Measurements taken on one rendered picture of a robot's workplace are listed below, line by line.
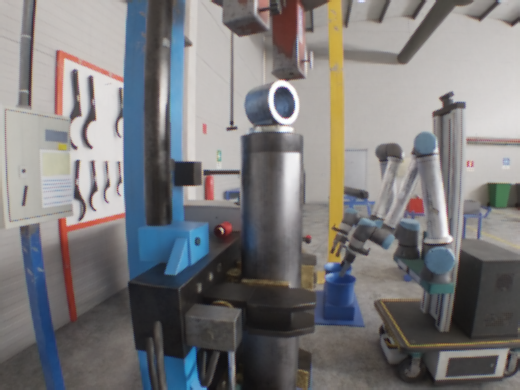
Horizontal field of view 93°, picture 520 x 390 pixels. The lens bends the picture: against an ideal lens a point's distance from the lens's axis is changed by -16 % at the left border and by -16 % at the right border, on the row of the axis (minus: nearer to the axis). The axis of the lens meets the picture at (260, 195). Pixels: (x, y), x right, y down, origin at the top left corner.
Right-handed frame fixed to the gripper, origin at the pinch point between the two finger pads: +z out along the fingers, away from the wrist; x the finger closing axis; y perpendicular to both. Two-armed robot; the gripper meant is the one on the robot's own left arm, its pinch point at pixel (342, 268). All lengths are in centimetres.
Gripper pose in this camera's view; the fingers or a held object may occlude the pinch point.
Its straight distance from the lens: 183.6
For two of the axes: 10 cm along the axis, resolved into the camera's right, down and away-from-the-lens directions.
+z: -3.6, 8.9, 2.9
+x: -2.8, 2.0, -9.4
